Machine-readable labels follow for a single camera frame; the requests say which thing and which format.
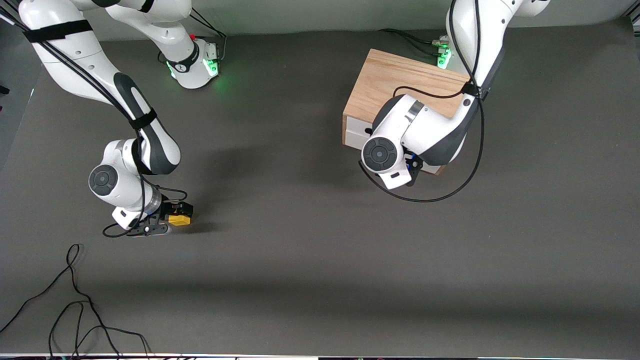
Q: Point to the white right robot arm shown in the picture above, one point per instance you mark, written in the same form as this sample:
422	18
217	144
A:
75	55

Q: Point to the yellow wooden block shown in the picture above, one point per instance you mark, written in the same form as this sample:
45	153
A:
179	219

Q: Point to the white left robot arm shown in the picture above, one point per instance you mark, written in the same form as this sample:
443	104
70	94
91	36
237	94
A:
430	130

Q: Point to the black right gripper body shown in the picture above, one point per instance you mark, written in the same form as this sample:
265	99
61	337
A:
167	209

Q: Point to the wooden drawer cabinet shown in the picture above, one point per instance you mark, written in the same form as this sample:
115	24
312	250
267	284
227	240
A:
395	80

